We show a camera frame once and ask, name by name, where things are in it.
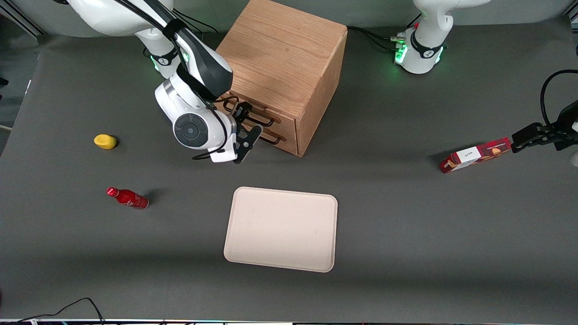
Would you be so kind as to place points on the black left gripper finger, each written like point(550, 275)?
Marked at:
point(526, 137)
point(554, 132)

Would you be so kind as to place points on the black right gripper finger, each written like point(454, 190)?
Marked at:
point(244, 109)
point(240, 122)

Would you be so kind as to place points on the wooden drawer with inside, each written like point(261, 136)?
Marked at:
point(289, 124)

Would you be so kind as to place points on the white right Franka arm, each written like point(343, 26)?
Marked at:
point(189, 131)

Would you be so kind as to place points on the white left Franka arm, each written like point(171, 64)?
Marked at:
point(424, 40)

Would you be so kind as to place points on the wooden lower drawer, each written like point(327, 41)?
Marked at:
point(289, 142)

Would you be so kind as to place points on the wooden drawer cabinet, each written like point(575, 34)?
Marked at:
point(280, 49)

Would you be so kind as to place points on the red tartan cookie box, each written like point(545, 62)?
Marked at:
point(474, 155)

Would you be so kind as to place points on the cream rectangular tray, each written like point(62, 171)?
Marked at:
point(282, 230)

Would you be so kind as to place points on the red bottle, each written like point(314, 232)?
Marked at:
point(128, 198)

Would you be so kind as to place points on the yellow lemon toy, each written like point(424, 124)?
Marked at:
point(104, 141)

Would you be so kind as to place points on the aluminium frame rail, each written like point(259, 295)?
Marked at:
point(22, 18)

